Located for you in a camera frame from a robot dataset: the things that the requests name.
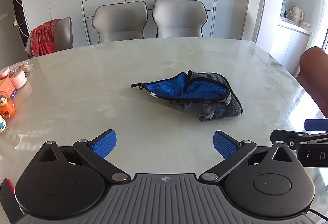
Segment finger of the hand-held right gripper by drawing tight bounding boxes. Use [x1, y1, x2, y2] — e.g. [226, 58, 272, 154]
[304, 118, 328, 131]
[270, 130, 328, 149]

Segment black cable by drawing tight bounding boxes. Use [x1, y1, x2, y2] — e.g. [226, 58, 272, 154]
[307, 209, 328, 218]

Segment grey chair with draped cloth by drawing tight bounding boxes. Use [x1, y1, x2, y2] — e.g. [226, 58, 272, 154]
[25, 17, 73, 59]

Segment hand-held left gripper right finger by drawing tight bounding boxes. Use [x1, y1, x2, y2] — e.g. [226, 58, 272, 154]
[198, 131, 293, 184]

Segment grey dining chair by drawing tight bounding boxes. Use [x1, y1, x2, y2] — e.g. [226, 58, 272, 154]
[92, 1, 148, 44]
[152, 0, 207, 38]

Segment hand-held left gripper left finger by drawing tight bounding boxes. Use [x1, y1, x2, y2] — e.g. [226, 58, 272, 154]
[38, 130, 130, 184]

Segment orange cardboard box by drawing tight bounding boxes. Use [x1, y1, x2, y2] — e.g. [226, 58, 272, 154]
[0, 77, 16, 97]

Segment blue and grey towel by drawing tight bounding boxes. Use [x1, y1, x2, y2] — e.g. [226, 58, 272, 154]
[131, 70, 243, 122]

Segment small clear bottle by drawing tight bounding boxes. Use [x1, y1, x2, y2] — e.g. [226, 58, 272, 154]
[0, 114, 20, 149]

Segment white side counter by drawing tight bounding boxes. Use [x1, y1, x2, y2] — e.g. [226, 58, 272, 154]
[269, 19, 313, 73]

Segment orange cartoon toy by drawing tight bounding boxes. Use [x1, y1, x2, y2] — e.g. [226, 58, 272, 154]
[0, 91, 16, 119]

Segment clear plastic bag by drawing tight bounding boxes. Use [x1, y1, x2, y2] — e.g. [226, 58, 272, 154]
[10, 61, 34, 74]

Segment brown leather chair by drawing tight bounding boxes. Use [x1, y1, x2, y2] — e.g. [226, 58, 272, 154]
[295, 47, 328, 118]

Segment red patterned cloth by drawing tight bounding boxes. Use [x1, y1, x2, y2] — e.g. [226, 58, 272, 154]
[31, 19, 61, 57]

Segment red phone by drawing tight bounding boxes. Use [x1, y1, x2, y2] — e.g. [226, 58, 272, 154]
[0, 178, 19, 223]

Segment pink round jar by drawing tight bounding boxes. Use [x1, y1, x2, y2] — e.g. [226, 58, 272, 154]
[10, 70, 28, 87]

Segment white decorative branches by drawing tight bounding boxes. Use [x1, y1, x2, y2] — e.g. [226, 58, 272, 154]
[10, 0, 29, 38]

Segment white electric kettle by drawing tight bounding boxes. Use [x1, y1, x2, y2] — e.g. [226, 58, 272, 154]
[287, 6, 304, 23]

